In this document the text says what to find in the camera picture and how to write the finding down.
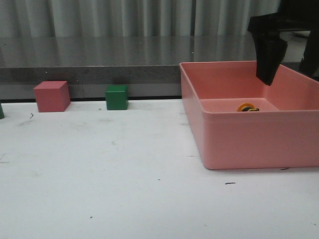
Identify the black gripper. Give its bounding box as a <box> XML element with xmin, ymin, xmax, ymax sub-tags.
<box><xmin>247</xmin><ymin>0</ymin><xmax>319</xmax><ymax>86</ymax></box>

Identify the yellow push button switch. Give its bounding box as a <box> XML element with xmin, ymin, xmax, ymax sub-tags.
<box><xmin>237</xmin><ymin>103</ymin><xmax>259</xmax><ymax>112</ymax></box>

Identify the pink plastic bin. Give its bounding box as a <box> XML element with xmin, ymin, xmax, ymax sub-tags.
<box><xmin>180</xmin><ymin>61</ymin><xmax>319</xmax><ymax>169</ymax></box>

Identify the grey stone counter shelf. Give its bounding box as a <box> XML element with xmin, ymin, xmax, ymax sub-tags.
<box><xmin>0</xmin><ymin>34</ymin><xmax>319</xmax><ymax>100</ymax></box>

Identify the green cube block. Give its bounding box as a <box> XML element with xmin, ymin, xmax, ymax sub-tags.
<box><xmin>105</xmin><ymin>85</ymin><xmax>128</xmax><ymax>111</ymax></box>

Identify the pink cube block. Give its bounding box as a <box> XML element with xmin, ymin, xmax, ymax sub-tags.
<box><xmin>33</xmin><ymin>81</ymin><xmax>71</xmax><ymax>113</ymax></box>

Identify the dark green block at edge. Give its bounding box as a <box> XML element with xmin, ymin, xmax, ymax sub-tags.
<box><xmin>0</xmin><ymin>104</ymin><xmax>4</xmax><ymax>119</ymax></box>

